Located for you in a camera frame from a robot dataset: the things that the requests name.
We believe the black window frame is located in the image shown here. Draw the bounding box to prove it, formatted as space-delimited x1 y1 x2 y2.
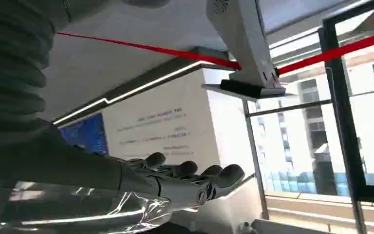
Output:
317 0 374 234

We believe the clear plastic wrap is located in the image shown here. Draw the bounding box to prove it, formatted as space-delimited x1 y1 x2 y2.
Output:
0 190 187 234

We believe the ribbed grey right arm sleeve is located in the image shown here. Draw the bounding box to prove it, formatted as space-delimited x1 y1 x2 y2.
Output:
0 0 110 134

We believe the white ceiling light strip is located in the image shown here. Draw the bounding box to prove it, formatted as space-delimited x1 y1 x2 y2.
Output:
53 60 233 127

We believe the white barrier post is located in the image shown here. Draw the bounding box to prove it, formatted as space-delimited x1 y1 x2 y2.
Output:
202 0 298 103

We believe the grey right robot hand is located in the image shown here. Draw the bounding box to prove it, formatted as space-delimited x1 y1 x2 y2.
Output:
0 118 246 213

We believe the red barrier belt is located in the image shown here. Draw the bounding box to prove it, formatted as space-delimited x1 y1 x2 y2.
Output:
275 30 374 77
56 31 242 71

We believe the grey metal pole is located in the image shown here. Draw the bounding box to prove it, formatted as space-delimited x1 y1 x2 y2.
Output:
241 99 270 221

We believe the white wall text panel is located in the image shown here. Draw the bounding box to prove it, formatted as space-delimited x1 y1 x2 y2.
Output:
101 69 221 175

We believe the blue display screen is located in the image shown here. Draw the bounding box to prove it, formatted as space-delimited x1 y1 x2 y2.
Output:
59 113 110 156

